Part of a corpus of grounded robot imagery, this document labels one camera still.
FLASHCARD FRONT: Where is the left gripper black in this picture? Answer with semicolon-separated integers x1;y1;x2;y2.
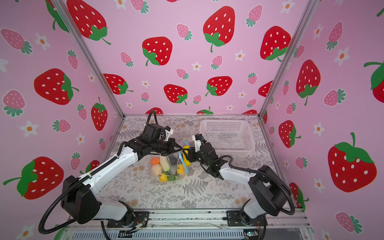
151;138;184;156

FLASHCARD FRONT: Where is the orange toy fruit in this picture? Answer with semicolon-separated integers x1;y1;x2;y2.
151;158;160;166

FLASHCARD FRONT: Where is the yellow banana toy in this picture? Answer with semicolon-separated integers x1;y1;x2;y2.
182;146;191;168

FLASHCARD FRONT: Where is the white radish toy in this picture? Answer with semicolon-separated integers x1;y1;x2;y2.
160;156;171;172

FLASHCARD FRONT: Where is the yellow bell pepper toy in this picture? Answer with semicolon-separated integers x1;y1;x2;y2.
177;164;187;176

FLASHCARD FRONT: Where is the dark avocado toy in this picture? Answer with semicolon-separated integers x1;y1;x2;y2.
169;156;178;168

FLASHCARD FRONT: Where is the white plastic basket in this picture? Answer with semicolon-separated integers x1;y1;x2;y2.
199;120;256;154

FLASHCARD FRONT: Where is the clear zip top bag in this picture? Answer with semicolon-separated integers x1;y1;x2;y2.
150;139;193;184

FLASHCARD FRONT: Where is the green leaf toy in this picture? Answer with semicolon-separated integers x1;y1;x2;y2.
168;176;179;182

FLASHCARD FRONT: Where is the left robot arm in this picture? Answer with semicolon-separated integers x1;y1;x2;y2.
38;124;183;235

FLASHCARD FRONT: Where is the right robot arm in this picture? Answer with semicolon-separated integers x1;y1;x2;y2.
187;134;296;226

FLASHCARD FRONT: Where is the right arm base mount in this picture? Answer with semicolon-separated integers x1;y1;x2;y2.
224;210;268;227

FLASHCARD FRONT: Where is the aluminium frame rail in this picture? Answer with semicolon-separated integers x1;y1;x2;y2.
59;209;316;240

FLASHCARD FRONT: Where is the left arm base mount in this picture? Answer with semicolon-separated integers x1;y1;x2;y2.
107;211;150;229

